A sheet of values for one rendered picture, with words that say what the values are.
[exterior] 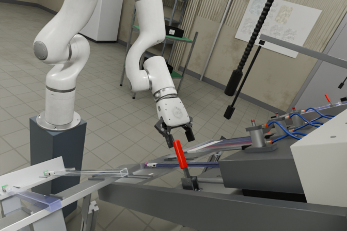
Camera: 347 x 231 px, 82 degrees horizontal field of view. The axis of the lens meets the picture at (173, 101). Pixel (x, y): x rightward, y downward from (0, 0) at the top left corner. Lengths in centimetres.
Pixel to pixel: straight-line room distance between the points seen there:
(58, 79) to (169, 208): 72
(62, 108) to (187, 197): 77
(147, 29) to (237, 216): 56
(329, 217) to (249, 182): 12
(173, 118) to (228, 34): 396
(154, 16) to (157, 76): 19
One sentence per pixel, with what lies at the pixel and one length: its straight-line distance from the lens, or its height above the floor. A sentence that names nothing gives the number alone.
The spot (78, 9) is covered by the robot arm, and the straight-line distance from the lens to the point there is 85.
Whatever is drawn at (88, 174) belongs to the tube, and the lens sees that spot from 50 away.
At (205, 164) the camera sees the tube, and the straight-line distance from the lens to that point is 63.
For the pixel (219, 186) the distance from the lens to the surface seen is 45.
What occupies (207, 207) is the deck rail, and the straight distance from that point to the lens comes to 38.
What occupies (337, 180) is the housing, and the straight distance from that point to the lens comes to 29.
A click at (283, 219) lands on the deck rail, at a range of 31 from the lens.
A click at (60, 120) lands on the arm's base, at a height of 74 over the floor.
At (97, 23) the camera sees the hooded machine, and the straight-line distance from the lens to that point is 538.
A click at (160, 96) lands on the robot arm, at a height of 107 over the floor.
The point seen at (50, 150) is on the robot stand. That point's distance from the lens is 111.
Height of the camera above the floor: 135
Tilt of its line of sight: 25 degrees down
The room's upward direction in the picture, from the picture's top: 18 degrees clockwise
